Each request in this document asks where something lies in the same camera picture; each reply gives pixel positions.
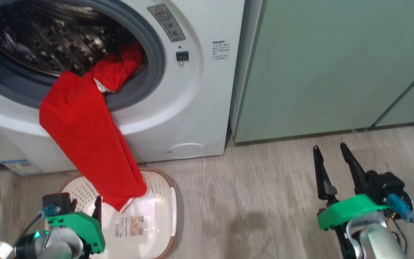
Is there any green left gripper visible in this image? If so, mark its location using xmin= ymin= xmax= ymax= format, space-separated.
xmin=45 ymin=196 xmax=106 ymax=254

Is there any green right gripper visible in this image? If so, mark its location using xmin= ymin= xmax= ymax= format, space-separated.
xmin=313 ymin=143 xmax=389 ymax=259

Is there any red cloth garment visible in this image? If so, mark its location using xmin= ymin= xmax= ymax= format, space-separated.
xmin=39 ymin=40 xmax=148 ymax=212

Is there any cream basket with brown rim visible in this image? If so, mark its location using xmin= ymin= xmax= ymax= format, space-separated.
xmin=60 ymin=167 xmax=177 ymax=259

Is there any white front-load washing machine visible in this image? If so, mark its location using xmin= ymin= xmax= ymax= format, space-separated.
xmin=0 ymin=0 xmax=245 ymax=175

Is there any grey rubber door gasket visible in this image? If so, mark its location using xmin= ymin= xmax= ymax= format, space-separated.
xmin=0 ymin=0 xmax=166 ymax=112

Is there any white printed notice label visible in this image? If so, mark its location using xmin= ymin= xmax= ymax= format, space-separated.
xmin=212 ymin=41 xmax=230 ymax=60

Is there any washing machine drum interior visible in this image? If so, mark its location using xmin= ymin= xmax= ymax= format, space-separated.
xmin=0 ymin=0 xmax=146 ymax=78

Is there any grey label sticker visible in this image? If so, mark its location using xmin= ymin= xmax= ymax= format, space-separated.
xmin=147 ymin=4 xmax=186 ymax=42

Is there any blue energy label sticker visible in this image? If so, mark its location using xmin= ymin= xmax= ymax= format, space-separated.
xmin=0 ymin=159 xmax=42 ymax=176

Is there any wide green cabinet, grey side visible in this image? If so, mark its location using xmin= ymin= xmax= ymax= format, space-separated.
xmin=230 ymin=0 xmax=414 ymax=144

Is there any round white filter cover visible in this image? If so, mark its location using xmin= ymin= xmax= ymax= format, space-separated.
xmin=167 ymin=143 xmax=207 ymax=159

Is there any left black cable blue plug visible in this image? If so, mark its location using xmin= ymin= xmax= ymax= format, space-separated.
xmin=11 ymin=205 xmax=61 ymax=249

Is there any black cable blue plug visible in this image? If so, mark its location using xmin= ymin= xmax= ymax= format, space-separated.
xmin=387 ymin=194 xmax=414 ymax=249
xmin=11 ymin=205 xmax=61 ymax=249

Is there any right black cable blue plug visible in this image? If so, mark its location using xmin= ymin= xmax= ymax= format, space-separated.
xmin=387 ymin=194 xmax=414 ymax=249

